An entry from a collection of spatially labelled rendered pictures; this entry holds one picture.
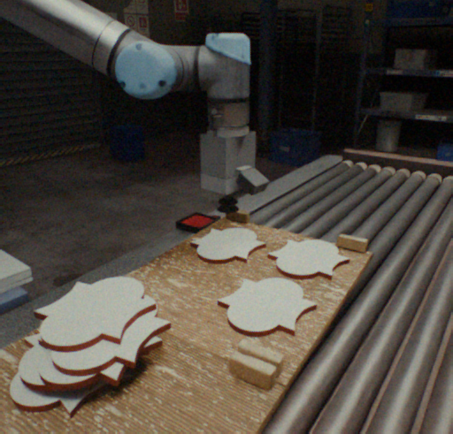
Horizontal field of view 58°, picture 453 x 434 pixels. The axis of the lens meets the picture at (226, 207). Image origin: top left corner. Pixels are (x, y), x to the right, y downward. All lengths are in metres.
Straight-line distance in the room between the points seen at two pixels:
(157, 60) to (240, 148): 0.24
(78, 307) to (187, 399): 0.18
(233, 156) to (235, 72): 0.14
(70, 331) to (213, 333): 0.20
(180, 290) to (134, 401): 0.23
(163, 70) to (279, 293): 0.38
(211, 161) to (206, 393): 0.40
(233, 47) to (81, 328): 0.48
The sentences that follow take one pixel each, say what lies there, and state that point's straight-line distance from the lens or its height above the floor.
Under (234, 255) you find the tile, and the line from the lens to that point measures 0.79.
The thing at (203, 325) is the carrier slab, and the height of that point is 0.94.
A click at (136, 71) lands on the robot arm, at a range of 0.60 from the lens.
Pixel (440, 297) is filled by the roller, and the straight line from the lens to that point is 0.80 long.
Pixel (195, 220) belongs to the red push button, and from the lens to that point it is 0.99.
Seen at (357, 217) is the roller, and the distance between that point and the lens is 1.09.
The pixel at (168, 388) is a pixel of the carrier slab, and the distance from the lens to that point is 0.54.
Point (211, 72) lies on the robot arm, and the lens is 0.72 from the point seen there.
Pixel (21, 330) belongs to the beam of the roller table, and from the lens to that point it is 0.72.
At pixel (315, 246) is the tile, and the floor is 0.95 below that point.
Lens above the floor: 1.31
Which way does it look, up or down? 21 degrees down
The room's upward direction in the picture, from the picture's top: straight up
